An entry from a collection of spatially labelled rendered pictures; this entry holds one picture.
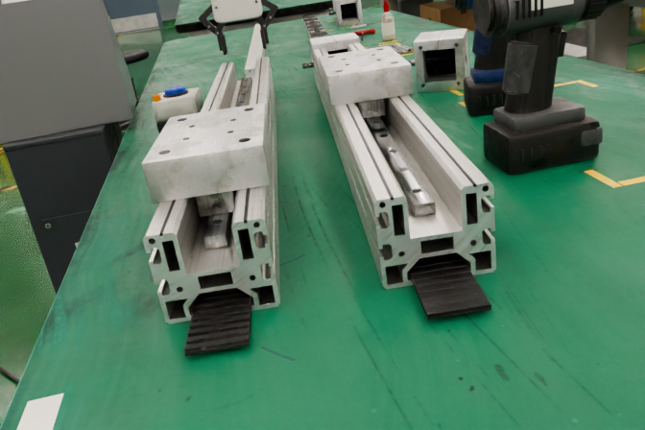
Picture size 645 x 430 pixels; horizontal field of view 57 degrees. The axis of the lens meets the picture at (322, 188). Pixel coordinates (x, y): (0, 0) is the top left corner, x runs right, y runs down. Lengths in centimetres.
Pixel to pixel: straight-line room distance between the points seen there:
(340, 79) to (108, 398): 48
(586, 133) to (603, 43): 217
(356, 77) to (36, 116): 75
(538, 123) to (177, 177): 42
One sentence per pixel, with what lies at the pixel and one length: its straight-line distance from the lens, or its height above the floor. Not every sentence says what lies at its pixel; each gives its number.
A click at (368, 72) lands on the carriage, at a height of 90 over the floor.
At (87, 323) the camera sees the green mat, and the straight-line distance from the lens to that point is 58.
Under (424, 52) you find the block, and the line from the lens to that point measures 116.
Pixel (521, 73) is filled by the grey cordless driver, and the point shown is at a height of 90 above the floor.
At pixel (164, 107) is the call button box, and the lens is 113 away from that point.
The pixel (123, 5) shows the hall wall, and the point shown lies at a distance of 1226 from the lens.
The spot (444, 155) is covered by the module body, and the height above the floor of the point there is 86.
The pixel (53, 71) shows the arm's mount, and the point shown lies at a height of 90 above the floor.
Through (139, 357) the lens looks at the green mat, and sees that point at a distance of 52.
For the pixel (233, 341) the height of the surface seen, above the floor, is 79.
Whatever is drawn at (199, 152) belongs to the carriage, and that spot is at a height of 90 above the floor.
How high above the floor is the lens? 106
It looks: 22 degrees down
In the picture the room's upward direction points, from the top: 8 degrees counter-clockwise
